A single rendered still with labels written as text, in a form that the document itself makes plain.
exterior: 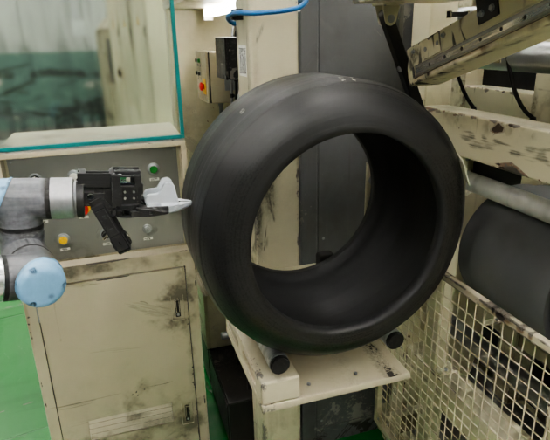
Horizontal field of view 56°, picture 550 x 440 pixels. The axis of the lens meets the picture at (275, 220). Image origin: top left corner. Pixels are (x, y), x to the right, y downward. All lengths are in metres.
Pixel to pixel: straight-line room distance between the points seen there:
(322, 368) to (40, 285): 0.71
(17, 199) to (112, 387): 1.11
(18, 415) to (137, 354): 0.93
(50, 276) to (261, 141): 0.41
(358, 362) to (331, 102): 0.67
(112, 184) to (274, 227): 0.57
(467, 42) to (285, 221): 0.63
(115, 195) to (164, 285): 0.85
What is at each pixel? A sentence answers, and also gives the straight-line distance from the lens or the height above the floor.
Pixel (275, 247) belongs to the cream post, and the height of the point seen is 1.01.
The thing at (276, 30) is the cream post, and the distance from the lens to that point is 1.33.
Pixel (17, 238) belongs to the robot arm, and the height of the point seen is 1.24.
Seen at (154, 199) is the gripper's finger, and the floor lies 1.28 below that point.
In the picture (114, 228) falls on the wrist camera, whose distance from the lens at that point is 1.02.
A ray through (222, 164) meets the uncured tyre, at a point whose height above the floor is 1.35.
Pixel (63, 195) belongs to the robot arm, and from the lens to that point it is 0.99.
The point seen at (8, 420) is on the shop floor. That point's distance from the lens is 2.71.
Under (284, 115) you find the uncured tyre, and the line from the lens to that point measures 0.94.
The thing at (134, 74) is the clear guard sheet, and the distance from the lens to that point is 1.64.
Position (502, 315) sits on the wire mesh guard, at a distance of 1.22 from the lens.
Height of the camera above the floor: 1.57
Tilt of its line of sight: 20 degrees down
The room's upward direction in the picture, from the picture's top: 1 degrees counter-clockwise
